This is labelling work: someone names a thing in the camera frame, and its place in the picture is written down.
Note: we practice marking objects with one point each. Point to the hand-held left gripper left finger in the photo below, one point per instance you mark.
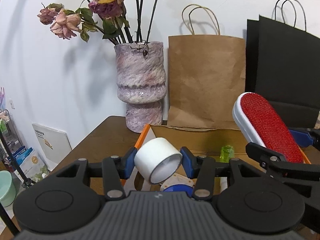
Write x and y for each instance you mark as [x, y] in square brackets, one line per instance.
[128, 163]

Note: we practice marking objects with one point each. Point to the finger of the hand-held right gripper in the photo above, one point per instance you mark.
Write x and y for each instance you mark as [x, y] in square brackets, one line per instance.
[272, 161]
[302, 137]

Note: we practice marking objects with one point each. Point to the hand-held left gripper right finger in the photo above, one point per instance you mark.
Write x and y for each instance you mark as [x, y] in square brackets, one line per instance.
[188, 162]

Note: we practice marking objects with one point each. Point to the white tape roll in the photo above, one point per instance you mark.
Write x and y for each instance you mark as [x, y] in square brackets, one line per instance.
[152, 155]

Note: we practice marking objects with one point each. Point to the orange cardboard box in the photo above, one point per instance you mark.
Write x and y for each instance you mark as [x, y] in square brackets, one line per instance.
[200, 140]

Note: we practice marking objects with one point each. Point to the red white lint brush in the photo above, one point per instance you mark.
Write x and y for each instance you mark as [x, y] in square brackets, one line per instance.
[267, 122]

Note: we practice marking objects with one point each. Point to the small green bottle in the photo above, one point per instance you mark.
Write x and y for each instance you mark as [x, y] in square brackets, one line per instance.
[227, 153]

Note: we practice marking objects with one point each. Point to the black paper bag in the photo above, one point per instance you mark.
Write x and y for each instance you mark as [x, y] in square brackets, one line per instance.
[282, 62]

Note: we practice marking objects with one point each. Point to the white flat panel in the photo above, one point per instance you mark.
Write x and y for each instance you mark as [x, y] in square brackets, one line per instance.
[52, 145]

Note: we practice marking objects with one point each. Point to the brown paper bag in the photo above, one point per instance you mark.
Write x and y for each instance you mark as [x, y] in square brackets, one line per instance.
[205, 80]

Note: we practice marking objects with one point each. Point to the purple mottled ceramic vase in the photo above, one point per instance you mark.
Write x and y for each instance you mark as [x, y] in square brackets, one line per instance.
[140, 80]

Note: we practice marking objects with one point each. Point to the blue white bag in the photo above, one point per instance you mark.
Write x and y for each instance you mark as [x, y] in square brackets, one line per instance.
[30, 162]

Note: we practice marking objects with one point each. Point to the black light stand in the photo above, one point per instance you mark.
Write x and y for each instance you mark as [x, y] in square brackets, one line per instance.
[17, 165]

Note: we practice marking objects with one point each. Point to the mint green bucket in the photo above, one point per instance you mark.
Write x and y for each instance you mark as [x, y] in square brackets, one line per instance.
[6, 190]

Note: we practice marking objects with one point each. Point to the purple coral ornament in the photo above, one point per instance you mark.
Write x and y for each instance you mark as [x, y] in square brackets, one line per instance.
[2, 98]

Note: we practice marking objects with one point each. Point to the dried rose bouquet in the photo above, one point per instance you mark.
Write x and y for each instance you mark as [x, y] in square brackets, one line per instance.
[107, 2]

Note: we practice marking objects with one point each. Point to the white wall socket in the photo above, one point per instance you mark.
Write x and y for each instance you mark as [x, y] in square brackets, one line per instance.
[11, 103]

